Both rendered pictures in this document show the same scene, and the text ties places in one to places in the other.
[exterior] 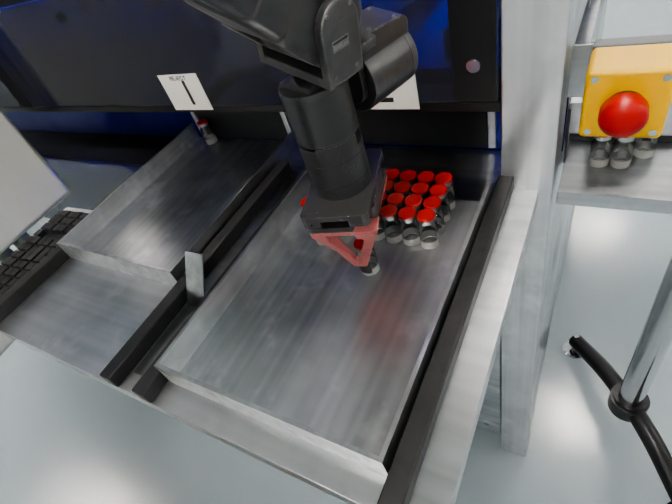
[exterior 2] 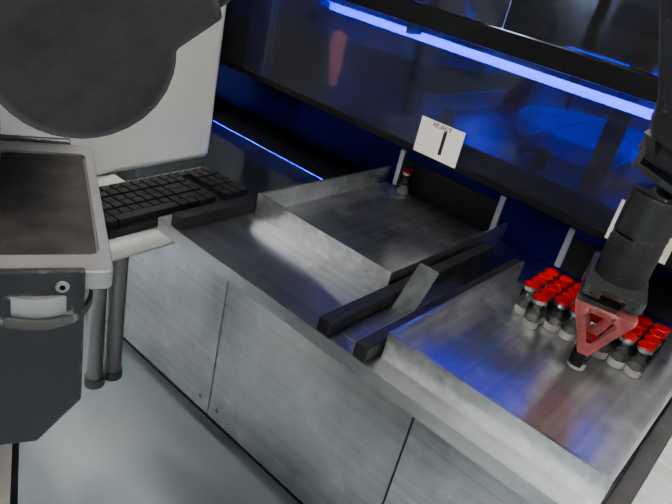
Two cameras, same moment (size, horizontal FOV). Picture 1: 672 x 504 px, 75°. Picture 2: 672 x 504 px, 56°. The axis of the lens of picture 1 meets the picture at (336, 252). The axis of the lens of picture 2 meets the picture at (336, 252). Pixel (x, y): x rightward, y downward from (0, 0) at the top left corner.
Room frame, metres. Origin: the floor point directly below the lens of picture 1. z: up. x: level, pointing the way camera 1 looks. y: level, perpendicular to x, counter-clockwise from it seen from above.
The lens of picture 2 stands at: (-0.27, 0.36, 1.30)
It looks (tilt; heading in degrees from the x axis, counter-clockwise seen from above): 27 degrees down; 354
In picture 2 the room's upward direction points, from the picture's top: 14 degrees clockwise
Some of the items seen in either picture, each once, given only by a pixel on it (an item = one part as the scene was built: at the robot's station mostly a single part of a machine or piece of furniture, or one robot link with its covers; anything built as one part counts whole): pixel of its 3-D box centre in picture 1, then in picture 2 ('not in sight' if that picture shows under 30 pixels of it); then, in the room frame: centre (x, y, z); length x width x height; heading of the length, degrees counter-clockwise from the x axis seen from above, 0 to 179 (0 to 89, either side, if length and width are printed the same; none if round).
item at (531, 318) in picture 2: not in sight; (534, 310); (0.43, 0.01, 0.90); 0.02 x 0.02 x 0.05
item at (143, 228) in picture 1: (188, 189); (387, 218); (0.65, 0.19, 0.90); 0.34 x 0.26 x 0.04; 139
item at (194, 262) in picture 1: (169, 311); (392, 302); (0.38, 0.21, 0.91); 0.14 x 0.03 x 0.06; 139
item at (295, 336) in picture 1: (337, 277); (551, 354); (0.34, 0.01, 0.90); 0.34 x 0.26 x 0.04; 139
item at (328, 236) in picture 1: (353, 226); (599, 317); (0.35, -0.03, 0.96); 0.07 x 0.07 x 0.09; 64
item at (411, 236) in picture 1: (366, 221); (580, 327); (0.41, -0.05, 0.90); 0.18 x 0.02 x 0.05; 49
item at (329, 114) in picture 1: (324, 103); (653, 214); (0.35, -0.04, 1.09); 0.07 x 0.06 x 0.07; 120
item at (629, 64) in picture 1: (626, 88); not in sight; (0.35, -0.33, 0.99); 0.08 x 0.07 x 0.07; 139
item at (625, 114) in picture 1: (623, 112); not in sight; (0.32, -0.30, 0.99); 0.04 x 0.04 x 0.04; 49
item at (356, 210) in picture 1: (337, 165); (626, 262); (0.35, -0.03, 1.03); 0.10 x 0.07 x 0.07; 154
